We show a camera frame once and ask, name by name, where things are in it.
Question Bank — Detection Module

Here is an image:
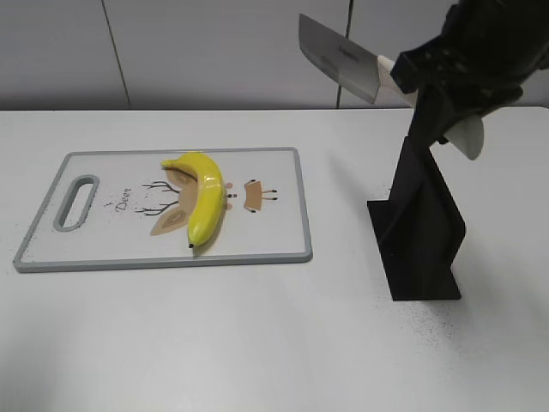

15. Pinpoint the yellow plastic banana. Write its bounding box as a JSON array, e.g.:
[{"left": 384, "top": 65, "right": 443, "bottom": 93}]
[{"left": 161, "top": 152, "right": 226, "bottom": 248}]

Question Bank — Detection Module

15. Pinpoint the white grey-rimmed cutting board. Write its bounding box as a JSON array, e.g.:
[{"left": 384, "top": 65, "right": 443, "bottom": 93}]
[{"left": 14, "top": 147, "right": 312, "bottom": 273}]

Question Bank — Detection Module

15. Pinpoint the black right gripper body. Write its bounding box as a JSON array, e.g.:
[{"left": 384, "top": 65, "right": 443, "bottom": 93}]
[{"left": 392, "top": 0, "right": 548, "bottom": 116}]

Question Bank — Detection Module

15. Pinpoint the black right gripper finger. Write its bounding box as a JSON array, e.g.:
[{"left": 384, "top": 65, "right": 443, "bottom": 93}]
[{"left": 409, "top": 83, "right": 474, "bottom": 149}]

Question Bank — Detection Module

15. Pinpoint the black knife stand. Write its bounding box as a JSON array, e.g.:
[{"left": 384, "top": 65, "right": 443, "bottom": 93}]
[{"left": 367, "top": 137, "right": 466, "bottom": 301}]

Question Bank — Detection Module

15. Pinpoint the white-handled cleaver knife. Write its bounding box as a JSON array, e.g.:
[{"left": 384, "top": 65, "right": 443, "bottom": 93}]
[{"left": 298, "top": 13, "right": 486, "bottom": 161}]

